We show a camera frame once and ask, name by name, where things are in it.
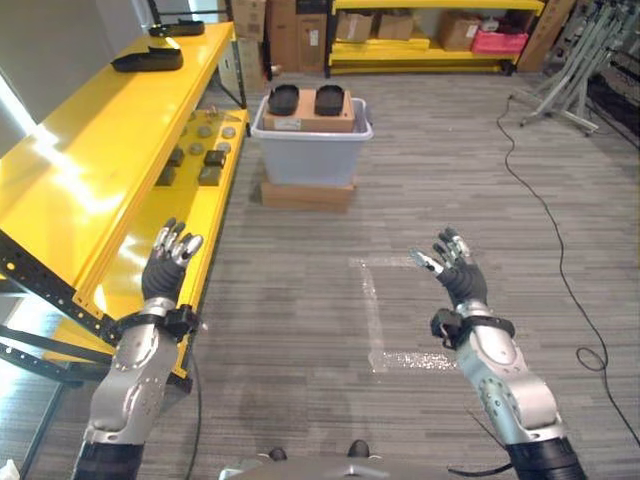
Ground robot left five-finger hand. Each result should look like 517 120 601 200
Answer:
141 217 205 307

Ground robot right five-finger hand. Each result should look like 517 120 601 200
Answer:
408 227 489 310

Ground long yellow metal shelf unit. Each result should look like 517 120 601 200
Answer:
0 21 251 396

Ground flat brown cardboard box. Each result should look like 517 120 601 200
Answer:
260 180 357 215

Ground grey plastic box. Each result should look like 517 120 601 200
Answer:
250 95 375 188

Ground brown cardboard box white label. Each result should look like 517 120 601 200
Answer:
262 88 357 134

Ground pink box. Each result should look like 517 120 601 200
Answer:
470 29 530 57

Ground short yellow metal shelf unit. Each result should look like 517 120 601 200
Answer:
325 0 547 79

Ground brown cardboard box with label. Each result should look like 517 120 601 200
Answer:
439 10 484 52

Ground long flat cardboard box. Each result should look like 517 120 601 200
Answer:
516 0 577 74

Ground small brown cardboard box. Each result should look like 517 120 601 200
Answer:
335 10 376 44
376 11 416 42

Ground stacked brown cardboard box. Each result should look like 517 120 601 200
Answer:
231 0 268 42

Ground tall brown cardboard box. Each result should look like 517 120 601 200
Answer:
269 0 329 74

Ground black sole-shaped part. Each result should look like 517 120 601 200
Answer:
267 84 301 116
314 84 345 117
110 45 185 73
147 18 207 38

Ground grey metal stands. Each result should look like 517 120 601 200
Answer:
513 0 640 137

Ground robot silver body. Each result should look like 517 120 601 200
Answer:
217 452 402 480

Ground long black floor cable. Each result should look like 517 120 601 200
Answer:
496 91 640 447

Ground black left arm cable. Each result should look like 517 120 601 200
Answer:
181 344 204 480

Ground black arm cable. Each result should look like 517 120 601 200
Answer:
446 406 515 477
181 344 204 480

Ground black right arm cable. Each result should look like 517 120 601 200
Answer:
446 406 515 477

